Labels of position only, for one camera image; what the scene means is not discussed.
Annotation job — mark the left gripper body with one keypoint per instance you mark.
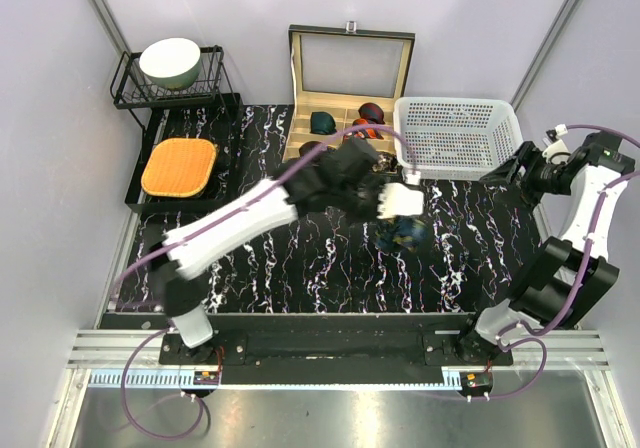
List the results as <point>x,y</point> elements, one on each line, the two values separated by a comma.
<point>362,199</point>

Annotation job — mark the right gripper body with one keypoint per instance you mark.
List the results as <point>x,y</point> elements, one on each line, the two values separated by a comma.
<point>540,176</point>

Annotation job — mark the blue patterned necktie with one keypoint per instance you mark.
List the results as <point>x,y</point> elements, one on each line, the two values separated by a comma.
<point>400,233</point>

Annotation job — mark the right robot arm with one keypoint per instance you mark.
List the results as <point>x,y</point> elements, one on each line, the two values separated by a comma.
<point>570,272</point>

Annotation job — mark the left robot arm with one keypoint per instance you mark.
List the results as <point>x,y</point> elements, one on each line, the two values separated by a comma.
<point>323,177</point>

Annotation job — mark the beige floral rolled tie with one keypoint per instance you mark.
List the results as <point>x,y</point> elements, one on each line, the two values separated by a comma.
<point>387,163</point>

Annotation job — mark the orange striped rolled tie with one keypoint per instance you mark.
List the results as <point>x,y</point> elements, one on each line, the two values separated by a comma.
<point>366,133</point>

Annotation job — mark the dark red rolled tie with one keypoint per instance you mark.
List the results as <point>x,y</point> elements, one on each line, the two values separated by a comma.
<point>313,150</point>

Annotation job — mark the white plastic basket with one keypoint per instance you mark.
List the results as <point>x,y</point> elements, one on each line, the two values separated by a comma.
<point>459,139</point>

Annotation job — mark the dark green rolled tie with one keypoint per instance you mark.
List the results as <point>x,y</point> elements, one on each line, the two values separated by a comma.
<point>322,123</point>

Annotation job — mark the maroon striped rolled tie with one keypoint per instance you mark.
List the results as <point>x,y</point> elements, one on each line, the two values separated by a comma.
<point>372,112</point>

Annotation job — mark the black tie storage box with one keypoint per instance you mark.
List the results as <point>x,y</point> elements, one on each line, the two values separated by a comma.
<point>337,70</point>

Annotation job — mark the black tray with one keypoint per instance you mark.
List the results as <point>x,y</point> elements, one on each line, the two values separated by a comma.
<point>216,122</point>

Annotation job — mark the white green bowl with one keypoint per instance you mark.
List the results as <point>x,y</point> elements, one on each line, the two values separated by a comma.
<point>172,63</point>

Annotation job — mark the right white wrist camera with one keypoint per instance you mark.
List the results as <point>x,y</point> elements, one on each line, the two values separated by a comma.
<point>556,151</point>

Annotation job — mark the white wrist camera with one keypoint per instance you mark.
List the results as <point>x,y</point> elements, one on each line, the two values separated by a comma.
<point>401,198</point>
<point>556,151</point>

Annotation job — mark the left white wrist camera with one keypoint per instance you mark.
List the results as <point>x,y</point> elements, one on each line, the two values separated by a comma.
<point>401,198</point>

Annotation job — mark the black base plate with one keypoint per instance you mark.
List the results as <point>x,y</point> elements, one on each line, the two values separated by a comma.
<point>332,350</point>

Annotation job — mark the black wire dish rack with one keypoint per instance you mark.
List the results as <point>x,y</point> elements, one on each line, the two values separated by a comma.
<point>137,84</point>

